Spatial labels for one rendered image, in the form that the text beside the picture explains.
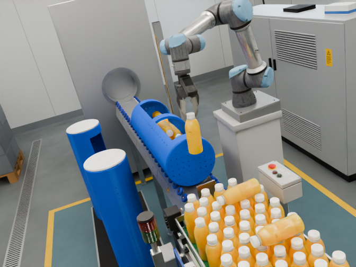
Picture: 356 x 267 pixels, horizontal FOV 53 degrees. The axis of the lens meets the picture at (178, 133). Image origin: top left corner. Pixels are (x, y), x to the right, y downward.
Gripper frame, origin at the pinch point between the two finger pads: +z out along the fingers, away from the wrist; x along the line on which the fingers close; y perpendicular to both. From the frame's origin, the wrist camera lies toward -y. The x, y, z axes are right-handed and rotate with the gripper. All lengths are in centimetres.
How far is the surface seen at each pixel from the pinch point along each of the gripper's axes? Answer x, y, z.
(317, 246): -23, -59, 38
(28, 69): 168, 515, -3
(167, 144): 9.9, 26.8, 20.5
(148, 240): 31, -41, 30
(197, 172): -2.9, 21.9, 38.1
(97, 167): 51, 61, 36
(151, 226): 28, -41, 25
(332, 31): -144, 108, -12
